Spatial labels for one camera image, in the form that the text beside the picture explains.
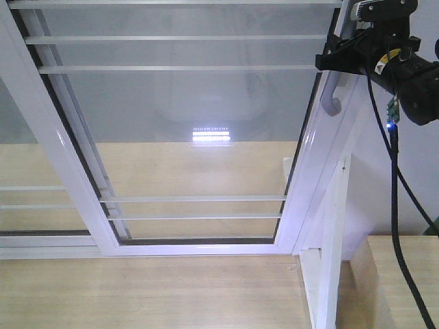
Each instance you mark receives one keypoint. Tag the white-framed transparent sliding door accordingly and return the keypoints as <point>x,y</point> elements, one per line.
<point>209,73</point>

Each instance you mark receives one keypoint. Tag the white door jamb frame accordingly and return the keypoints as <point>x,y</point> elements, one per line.
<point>323,145</point>

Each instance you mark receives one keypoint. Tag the fixed white-framed glass panel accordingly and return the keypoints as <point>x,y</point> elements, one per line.
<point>36,209</point>

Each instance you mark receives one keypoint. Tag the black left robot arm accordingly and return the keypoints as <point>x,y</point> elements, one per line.
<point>417,93</point>

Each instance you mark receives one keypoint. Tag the white angled support bracket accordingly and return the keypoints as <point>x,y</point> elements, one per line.
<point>321,266</point>

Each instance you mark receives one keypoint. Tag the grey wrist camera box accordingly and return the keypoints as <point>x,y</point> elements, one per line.
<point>382,10</point>

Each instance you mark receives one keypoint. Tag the grey metal door handle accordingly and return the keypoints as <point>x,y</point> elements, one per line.
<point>344,29</point>

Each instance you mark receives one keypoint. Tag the wooden platform board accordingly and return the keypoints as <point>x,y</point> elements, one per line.
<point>172,292</point>

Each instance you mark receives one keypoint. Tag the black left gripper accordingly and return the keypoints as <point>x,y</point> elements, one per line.
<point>385,47</point>

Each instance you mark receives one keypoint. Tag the green cushion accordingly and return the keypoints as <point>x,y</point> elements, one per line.
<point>432,228</point>

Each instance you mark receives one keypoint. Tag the light wooden box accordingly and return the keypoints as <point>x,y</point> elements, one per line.
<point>373,292</point>

